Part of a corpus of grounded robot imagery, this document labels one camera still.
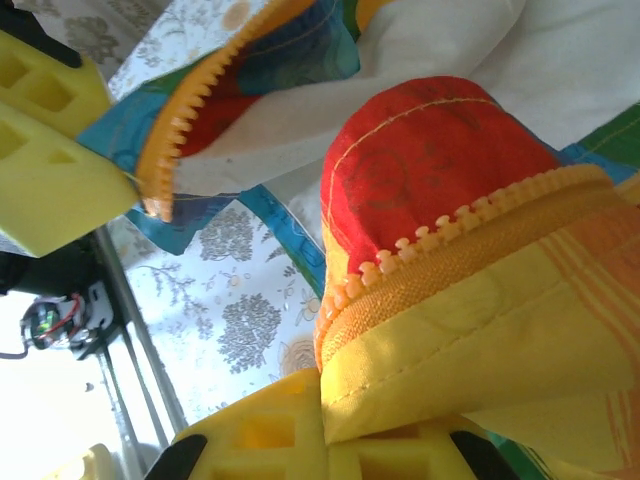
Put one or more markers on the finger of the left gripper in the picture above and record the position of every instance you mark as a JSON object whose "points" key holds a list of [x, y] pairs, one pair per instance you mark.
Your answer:
{"points": [[45, 85], [55, 195]]}

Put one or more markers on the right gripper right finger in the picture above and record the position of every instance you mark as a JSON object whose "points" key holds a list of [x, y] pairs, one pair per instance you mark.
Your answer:
{"points": [[390, 460]]}

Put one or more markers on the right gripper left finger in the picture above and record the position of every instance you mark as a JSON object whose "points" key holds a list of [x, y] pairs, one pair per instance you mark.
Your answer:
{"points": [[260, 440]]}

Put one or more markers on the rainbow striped zip jacket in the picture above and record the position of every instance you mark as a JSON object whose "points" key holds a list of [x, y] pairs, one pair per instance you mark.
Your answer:
{"points": [[450, 200]]}

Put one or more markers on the floral leaf print tablecloth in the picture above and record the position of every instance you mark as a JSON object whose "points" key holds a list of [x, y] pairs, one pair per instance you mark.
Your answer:
{"points": [[240, 310]]}

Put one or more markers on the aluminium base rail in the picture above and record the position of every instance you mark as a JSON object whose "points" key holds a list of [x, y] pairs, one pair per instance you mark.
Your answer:
{"points": [[145, 350]]}

